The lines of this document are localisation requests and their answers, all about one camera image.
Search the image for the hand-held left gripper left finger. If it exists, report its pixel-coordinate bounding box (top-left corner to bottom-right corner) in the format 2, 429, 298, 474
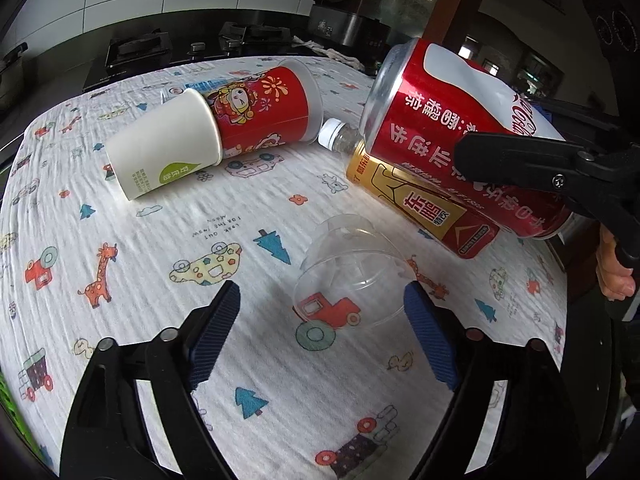
60, 280, 242, 480

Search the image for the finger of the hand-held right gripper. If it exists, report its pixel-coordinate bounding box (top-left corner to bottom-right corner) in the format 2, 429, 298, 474
536, 99, 640, 137
454, 130, 607, 221

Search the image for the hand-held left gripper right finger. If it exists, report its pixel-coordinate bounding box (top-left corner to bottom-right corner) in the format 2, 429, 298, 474
403, 280, 586, 480

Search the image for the red cola can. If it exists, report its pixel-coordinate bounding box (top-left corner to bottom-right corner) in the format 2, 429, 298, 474
360, 37, 574, 239

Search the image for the red gold-label drink bottle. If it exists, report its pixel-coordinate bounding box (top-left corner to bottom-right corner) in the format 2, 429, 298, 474
319, 117, 501, 260

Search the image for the clear plastic cup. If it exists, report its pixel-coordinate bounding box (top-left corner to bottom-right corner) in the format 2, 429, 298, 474
292, 213, 417, 331

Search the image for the white paper cup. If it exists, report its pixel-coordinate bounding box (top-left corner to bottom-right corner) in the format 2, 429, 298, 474
104, 88, 224, 201

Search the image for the red cartoon paper cup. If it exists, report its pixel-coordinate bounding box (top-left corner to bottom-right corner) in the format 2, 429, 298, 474
202, 58, 321, 160

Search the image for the person's right hand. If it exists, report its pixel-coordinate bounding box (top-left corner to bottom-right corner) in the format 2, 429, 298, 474
596, 224, 637, 302

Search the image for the printed white blanket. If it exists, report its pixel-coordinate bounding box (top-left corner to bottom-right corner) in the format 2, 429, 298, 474
0, 55, 572, 480

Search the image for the wooden glass-door cabinet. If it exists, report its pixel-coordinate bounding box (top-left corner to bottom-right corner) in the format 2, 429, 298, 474
370, 0, 506, 81

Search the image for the white rag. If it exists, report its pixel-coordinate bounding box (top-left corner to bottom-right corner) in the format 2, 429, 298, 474
292, 35, 367, 72

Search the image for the black rice cooker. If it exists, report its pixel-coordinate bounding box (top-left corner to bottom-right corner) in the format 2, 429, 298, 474
306, 0, 389, 47

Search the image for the black gas stove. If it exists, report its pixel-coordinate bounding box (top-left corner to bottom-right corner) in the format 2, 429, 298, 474
82, 21, 297, 94

